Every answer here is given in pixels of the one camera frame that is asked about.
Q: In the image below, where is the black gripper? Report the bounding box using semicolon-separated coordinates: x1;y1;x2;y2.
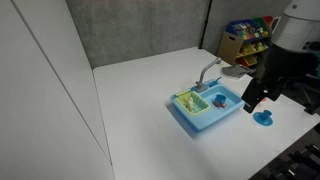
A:
241;77;284;115

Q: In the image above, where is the blue toy cup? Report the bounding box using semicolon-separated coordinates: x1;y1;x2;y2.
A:
214;94;228;105
261;109;273;121

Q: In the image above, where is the blue toy saucer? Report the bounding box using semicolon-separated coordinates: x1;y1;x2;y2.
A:
252;111;274;127

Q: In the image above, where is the red toy plate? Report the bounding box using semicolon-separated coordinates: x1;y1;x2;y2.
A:
213;101;228;110

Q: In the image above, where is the blue toy sink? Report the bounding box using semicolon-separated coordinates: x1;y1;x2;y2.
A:
169;78;246;133

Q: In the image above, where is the yellow-green toy dish rack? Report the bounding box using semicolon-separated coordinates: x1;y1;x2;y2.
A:
175;91;211;117

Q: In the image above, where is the grey toy faucet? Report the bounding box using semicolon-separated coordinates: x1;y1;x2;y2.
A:
195;57;222;93

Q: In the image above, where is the cream toy utensil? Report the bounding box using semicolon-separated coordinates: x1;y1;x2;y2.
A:
186;96;194;111

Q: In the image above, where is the toy shelf with colourful bins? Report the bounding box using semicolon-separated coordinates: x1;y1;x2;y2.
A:
216;15;282;69

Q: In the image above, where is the black tripod pole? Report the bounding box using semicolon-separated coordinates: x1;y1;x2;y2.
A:
198;0;213;50

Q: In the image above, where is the black equipment frame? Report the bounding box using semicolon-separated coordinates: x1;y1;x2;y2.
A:
249;122;320;180

